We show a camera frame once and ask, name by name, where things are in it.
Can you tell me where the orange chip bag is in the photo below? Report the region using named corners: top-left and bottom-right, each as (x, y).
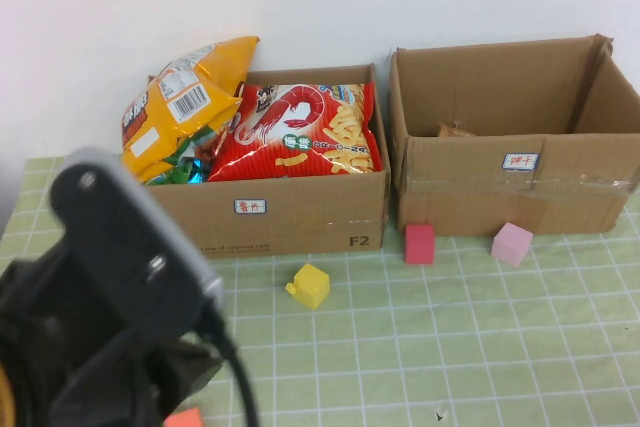
top-left (120, 35), bottom-right (262, 186)

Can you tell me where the golden brown snack packet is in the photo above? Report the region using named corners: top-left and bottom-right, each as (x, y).
top-left (436, 121), bottom-right (481, 140)

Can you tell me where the red shrimp chip bag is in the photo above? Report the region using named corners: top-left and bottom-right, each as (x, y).
top-left (205, 81), bottom-right (384, 183)

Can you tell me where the orange block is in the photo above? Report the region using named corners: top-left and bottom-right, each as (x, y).
top-left (164, 406), bottom-right (206, 427)

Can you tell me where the green chip bag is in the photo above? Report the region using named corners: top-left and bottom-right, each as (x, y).
top-left (143, 127), bottom-right (212, 188)

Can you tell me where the cardboard box marked F2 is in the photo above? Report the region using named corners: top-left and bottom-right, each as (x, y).
top-left (143, 63), bottom-right (393, 261)

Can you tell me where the cardboard box with taped front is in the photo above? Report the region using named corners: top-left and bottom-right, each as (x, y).
top-left (388, 34), bottom-right (640, 239)

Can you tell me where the crimson cube block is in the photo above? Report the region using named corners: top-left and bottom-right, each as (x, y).
top-left (404, 224), bottom-right (438, 266)

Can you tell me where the light pink cube block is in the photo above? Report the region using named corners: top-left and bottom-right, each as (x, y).
top-left (490, 221), bottom-right (535, 269)

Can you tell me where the yellow toy block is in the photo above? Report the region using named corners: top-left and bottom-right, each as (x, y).
top-left (284, 262), bottom-right (332, 311)

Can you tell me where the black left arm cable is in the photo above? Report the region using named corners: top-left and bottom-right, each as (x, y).
top-left (198, 305), bottom-right (262, 427)

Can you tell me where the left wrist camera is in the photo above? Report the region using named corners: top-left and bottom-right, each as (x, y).
top-left (48, 146), bottom-right (227, 317)

